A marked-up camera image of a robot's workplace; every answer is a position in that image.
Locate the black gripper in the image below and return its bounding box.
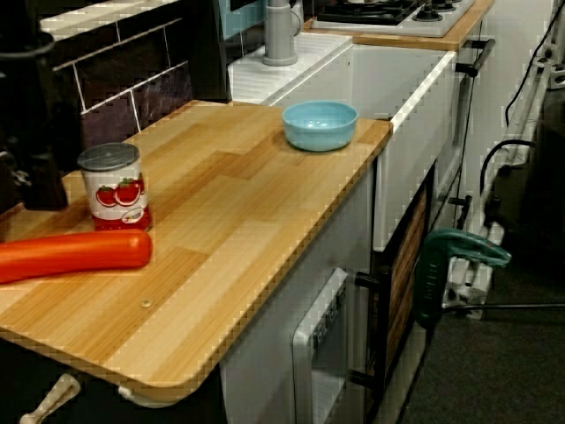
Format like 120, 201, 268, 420
0, 55, 70, 212

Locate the toy tomato can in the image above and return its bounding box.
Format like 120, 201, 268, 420
77, 141, 154, 233

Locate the orange toy sausage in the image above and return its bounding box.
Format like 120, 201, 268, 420
0, 228, 154, 284

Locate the light blue bowl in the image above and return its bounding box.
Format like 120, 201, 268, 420
282, 100, 358, 153

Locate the dark tile backsplash panel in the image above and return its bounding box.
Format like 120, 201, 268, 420
52, 17, 195, 147

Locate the cream shelf ledge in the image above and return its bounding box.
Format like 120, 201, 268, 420
39, 0, 182, 42

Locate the teal plastic bin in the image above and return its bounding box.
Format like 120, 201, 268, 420
218, 0, 268, 43

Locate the white toy kitchen cabinet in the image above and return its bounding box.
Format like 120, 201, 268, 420
219, 39, 498, 424

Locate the grey toy faucet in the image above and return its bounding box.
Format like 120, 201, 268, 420
262, 0, 305, 67

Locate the grey toy dishwasher door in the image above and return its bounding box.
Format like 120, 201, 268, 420
290, 267, 350, 424

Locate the white toy sink basin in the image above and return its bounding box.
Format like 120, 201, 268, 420
229, 33, 458, 253

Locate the wood slat cabinet panel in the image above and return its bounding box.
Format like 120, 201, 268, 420
384, 183, 430, 379

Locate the green clamp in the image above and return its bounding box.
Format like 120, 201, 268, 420
413, 228, 513, 330

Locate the grey toy stove top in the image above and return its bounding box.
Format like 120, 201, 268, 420
310, 0, 477, 40

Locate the dark grey box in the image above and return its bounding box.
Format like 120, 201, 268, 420
493, 86, 565, 270

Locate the white lever handle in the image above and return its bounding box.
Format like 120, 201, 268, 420
19, 373, 82, 424

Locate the black cabinet handle frame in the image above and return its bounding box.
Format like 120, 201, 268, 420
348, 264, 392, 397

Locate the short black cabinet handle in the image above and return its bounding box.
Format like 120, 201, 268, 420
448, 193, 473, 231

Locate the white metal camera stand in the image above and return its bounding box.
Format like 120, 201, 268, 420
441, 37, 565, 320

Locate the black metal oven handle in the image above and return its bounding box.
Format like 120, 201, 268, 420
456, 38, 496, 79

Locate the thin black hanging cable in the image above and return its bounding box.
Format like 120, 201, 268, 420
504, 0, 561, 127

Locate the black looped cable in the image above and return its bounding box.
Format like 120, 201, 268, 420
479, 139, 539, 204

